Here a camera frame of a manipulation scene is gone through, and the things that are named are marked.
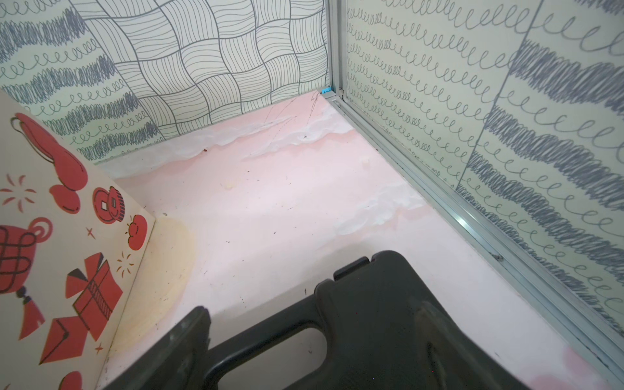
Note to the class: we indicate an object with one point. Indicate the white red paper gift bag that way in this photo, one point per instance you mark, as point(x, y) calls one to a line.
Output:
point(71, 243)

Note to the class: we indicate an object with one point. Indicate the black plastic tool case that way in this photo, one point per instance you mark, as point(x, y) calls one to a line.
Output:
point(366, 313)

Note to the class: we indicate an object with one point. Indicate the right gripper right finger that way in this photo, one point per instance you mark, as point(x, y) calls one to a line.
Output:
point(449, 359)

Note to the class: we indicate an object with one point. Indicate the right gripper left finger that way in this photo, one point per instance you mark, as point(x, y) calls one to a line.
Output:
point(170, 362)

